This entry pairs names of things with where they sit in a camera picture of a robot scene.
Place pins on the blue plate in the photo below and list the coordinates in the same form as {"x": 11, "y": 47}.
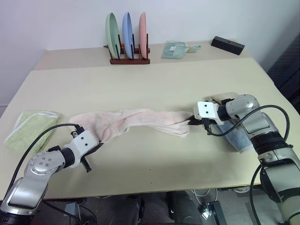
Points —
{"x": 127, "y": 32}

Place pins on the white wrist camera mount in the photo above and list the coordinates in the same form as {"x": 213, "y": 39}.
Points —
{"x": 83, "y": 141}
{"x": 207, "y": 109}

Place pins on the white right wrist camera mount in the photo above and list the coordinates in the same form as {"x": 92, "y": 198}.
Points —
{"x": 207, "y": 109}

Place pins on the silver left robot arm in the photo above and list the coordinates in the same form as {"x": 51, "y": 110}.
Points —
{"x": 35, "y": 173}

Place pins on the teal folded cloth with tag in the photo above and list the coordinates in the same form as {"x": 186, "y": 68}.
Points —
{"x": 173, "y": 50}

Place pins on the small orange object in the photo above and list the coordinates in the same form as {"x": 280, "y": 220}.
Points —
{"x": 122, "y": 45}

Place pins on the black rectangular box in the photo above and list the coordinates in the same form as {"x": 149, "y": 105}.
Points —
{"x": 227, "y": 44}

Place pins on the pink towel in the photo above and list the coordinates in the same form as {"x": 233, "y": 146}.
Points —
{"x": 140, "y": 118}

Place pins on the green folded towel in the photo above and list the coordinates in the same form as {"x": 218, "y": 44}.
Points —
{"x": 30, "y": 129}

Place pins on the black table foot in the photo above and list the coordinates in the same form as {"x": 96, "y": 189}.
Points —
{"x": 214, "y": 211}

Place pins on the dark cabinet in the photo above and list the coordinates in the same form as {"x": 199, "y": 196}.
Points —
{"x": 287, "y": 70}

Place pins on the brown wooden plate rack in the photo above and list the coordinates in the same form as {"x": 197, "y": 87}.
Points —
{"x": 130, "y": 61}

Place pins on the pink plate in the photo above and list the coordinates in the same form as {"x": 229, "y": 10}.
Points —
{"x": 143, "y": 32}

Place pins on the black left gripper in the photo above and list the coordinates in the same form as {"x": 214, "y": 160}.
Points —
{"x": 87, "y": 164}

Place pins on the green plate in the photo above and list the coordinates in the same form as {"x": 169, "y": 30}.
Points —
{"x": 112, "y": 32}

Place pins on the blue folded towel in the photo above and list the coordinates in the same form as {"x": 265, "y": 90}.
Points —
{"x": 236, "y": 139}

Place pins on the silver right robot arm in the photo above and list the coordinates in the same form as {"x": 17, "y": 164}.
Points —
{"x": 264, "y": 131}

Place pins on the grey floor box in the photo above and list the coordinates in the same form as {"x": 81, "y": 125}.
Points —
{"x": 71, "y": 208}

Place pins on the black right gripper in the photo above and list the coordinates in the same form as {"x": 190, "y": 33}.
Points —
{"x": 202, "y": 122}

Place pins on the dark rounded shape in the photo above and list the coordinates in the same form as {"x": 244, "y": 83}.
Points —
{"x": 150, "y": 208}
{"x": 184, "y": 206}

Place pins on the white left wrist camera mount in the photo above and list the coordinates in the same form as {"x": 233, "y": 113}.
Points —
{"x": 83, "y": 141}

